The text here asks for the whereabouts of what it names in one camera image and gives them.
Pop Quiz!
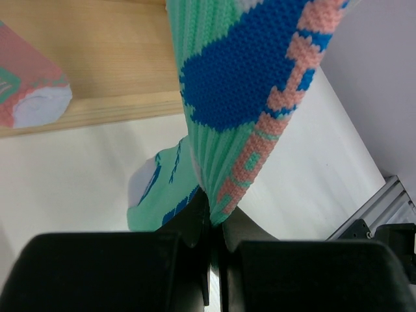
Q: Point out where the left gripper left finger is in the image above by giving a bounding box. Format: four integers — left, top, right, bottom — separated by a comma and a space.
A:
1, 190, 210, 311

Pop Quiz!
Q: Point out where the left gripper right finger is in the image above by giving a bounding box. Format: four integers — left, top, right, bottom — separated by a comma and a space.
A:
219, 209, 415, 311

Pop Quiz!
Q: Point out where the mint green sock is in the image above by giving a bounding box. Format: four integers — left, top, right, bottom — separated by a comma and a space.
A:
127, 0, 348, 231

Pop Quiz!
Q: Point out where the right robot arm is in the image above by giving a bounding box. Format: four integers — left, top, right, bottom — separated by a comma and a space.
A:
374, 223, 415, 263

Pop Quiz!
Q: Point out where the pink sock rear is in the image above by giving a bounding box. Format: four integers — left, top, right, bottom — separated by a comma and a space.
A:
1, 23, 72, 129

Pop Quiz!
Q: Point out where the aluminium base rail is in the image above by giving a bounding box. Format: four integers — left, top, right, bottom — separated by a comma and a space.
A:
328, 175, 415, 240

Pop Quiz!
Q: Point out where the wooden clothes rack frame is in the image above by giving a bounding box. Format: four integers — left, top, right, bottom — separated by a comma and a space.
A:
1, 1, 183, 137

